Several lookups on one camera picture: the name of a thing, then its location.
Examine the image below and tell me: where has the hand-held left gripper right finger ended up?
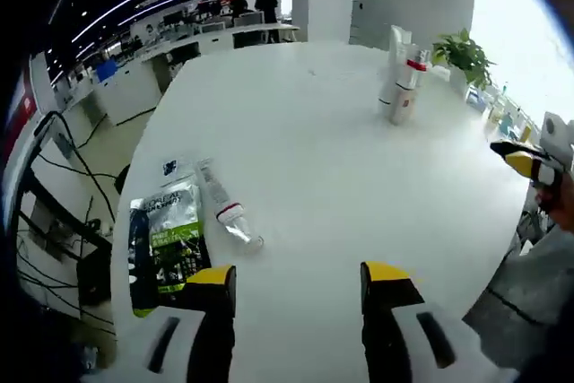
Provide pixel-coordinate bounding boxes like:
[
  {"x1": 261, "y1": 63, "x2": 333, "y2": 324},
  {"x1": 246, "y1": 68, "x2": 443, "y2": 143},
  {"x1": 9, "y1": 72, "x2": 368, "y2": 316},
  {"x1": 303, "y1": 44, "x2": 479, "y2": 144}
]
[{"x1": 360, "y1": 260, "x2": 483, "y2": 383}]

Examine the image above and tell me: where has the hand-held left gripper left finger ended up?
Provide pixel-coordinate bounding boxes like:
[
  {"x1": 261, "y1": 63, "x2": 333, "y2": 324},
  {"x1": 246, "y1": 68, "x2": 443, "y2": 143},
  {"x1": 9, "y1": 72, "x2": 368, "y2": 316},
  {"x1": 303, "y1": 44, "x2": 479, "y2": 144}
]
[{"x1": 134, "y1": 264, "x2": 238, "y2": 383}]

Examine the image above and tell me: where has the black green skincare sachet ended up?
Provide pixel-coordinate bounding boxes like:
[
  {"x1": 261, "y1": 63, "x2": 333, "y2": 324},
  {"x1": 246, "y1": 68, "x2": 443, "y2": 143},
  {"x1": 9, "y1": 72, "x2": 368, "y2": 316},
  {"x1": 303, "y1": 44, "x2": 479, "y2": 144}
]
[{"x1": 128, "y1": 171, "x2": 212, "y2": 319}]

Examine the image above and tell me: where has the red-ringed clear-capped white bottle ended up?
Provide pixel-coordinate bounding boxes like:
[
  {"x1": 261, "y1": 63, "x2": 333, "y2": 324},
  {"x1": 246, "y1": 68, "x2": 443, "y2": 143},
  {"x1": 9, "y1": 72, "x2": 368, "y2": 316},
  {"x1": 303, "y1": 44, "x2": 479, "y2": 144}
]
[
  {"x1": 195, "y1": 157, "x2": 265, "y2": 255},
  {"x1": 394, "y1": 44, "x2": 432, "y2": 126}
]

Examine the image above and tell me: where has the plain white skincare bottle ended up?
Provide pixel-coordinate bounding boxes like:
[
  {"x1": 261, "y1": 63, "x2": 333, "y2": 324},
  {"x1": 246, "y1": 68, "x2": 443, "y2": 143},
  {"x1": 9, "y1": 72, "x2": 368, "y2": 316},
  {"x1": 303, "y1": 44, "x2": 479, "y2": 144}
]
[{"x1": 378, "y1": 77, "x2": 407, "y2": 118}]

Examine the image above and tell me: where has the clear plastic bag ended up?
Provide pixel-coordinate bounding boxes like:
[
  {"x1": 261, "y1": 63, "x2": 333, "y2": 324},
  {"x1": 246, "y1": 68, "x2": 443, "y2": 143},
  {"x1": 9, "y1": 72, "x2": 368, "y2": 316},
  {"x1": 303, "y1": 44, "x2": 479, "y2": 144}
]
[{"x1": 386, "y1": 23, "x2": 416, "y2": 88}]

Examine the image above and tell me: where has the small silver skincare sachet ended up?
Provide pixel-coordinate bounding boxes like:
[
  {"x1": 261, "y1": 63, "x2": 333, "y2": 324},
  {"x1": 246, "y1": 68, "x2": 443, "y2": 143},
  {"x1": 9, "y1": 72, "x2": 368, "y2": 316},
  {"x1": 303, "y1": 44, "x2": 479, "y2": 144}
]
[{"x1": 159, "y1": 156, "x2": 198, "y2": 187}]

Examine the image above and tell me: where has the person's right hand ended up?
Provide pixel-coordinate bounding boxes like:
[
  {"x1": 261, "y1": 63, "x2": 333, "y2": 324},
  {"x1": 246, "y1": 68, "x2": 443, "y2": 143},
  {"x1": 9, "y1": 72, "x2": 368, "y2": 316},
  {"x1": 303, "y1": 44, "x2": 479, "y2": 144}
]
[{"x1": 535, "y1": 176, "x2": 574, "y2": 234}]

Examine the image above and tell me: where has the green potted plant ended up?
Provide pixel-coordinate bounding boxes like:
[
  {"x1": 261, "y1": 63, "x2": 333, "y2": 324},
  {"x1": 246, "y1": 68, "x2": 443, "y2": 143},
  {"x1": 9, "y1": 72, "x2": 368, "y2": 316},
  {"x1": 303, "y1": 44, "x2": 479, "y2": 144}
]
[{"x1": 432, "y1": 28, "x2": 497, "y2": 97}]

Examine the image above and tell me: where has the black bag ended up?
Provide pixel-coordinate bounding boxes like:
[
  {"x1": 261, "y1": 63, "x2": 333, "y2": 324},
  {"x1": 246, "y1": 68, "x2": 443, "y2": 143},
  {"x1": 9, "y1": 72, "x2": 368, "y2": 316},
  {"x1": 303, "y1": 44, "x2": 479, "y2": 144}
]
[{"x1": 114, "y1": 165, "x2": 132, "y2": 196}]

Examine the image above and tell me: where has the blue bin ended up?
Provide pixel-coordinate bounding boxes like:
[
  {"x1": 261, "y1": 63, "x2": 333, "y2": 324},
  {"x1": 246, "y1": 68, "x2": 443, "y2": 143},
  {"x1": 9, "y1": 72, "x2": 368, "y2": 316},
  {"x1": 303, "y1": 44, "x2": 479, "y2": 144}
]
[{"x1": 96, "y1": 59, "x2": 118, "y2": 82}]

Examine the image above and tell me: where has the long white office desk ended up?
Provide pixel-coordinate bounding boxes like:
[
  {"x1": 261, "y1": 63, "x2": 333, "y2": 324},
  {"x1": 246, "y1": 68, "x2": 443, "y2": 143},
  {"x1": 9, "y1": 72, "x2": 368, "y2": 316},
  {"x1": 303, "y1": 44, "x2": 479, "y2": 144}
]
[{"x1": 66, "y1": 22, "x2": 300, "y2": 126}]

